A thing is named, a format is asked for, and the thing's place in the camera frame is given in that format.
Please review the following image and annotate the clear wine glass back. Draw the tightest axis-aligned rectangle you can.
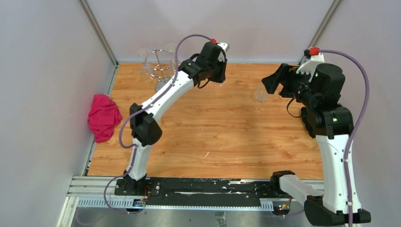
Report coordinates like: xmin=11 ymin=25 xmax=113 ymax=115
xmin=165 ymin=43 xmax=177 ymax=64

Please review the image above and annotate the aluminium corner frame post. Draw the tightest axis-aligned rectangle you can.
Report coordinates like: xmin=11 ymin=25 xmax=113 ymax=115
xmin=78 ymin=0 xmax=119 ymax=68
xmin=307 ymin=0 xmax=343 ymax=49

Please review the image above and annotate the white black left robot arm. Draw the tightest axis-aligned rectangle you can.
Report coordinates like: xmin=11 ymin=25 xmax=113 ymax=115
xmin=122 ymin=41 xmax=229 ymax=195

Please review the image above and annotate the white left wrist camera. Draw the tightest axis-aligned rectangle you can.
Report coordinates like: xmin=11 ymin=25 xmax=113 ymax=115
xmin=217 ymin=42 xmax=230 ymax=62

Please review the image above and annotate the patterned clear wine glass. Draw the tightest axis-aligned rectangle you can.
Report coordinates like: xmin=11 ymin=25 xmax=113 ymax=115
xmin=255 ymin=82 xmax=269 ymax=104

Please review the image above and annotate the clear wine glass far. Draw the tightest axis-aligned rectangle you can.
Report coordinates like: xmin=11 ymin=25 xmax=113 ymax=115
xmin=137 ymin=49 xmax=150 ymax=60

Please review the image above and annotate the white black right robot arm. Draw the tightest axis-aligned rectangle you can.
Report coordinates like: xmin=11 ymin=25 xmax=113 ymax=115
xmin=261 ymin=63 xmax=371 ymax=227

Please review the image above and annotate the pink cloth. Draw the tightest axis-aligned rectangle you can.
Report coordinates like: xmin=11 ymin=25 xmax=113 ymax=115
xmin=87 ymin=94 xmax=122 ymax=143

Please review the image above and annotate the clear wine glass front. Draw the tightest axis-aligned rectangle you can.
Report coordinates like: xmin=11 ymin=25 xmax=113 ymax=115
xmin=213 ymin=80 xmax=225 ymax=87

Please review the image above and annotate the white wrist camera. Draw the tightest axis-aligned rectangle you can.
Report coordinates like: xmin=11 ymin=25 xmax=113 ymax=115
xmin=296 ymin=47 xmax=325 ymax=75
xmin=217 ymin=42 xmax=230 ymax=62

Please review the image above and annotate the chrome wine glass rack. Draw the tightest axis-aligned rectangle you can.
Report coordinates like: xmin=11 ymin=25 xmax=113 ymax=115
xmin=141 ymin=49 xmax=175 ymax=92

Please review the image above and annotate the aluminium corner frame post left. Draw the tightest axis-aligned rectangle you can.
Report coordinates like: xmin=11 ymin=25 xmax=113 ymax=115
xmin=78 ymin=0 xmax=119 ymax=68

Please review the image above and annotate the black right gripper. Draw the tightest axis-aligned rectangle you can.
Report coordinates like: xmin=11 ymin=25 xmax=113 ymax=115
xmin=262 ymin=63 xmax=319 ymax=108

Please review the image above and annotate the aluminium corner frame post right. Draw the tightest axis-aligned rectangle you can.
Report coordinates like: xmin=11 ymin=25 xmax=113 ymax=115
xmin=307 ymin=0 xmax=343 ymax=49

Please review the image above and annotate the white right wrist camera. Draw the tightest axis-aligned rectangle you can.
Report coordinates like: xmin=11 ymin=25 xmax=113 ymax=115
xmin=296 ymin=47 xmax=325 ymax=75

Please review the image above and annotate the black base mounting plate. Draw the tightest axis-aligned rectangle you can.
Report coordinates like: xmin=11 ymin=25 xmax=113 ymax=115
xmin=114 ymin=177 xmax=290 ymax=208

